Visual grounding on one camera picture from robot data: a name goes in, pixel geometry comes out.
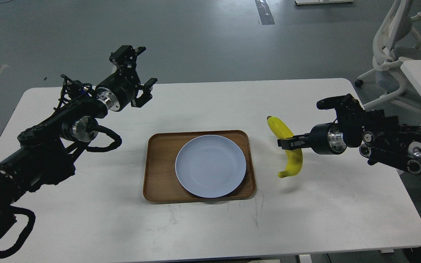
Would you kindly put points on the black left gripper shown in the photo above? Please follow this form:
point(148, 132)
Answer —
point(123, 86)

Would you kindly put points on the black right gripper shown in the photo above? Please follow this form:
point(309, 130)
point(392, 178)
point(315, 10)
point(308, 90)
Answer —
point(323, 139)

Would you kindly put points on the yellow banana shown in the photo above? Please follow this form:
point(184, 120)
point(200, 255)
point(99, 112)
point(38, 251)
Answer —
point(294, 157)

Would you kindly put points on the light blue plate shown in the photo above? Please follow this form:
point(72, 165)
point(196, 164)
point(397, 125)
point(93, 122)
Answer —
point(210, 166)

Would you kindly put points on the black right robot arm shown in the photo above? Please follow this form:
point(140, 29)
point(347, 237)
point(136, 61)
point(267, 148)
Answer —
point(379, 138)

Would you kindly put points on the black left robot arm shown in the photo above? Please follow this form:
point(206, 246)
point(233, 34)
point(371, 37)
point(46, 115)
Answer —
point(48, 150)

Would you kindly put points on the brown wooden tray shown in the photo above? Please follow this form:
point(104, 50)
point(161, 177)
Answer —
point(161, 184)

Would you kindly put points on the white table base on floor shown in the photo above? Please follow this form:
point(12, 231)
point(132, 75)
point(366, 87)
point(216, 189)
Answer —
point(316, 2)

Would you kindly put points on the white office chair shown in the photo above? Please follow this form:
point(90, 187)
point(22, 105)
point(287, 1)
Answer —
point(395, 42)

